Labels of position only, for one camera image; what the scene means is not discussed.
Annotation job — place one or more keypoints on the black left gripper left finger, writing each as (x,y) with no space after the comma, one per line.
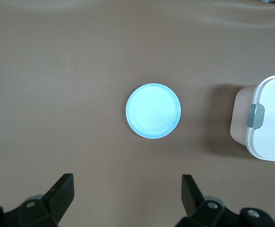
(54,203)

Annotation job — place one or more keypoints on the light blue round plate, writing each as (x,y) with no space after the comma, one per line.
(152,111)

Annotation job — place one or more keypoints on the grey box latch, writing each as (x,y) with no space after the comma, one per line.
(255,116)

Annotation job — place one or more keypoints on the pink box with white lid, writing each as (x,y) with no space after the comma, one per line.
(274,137)

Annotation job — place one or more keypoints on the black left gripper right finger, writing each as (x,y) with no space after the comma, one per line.
(194,203)

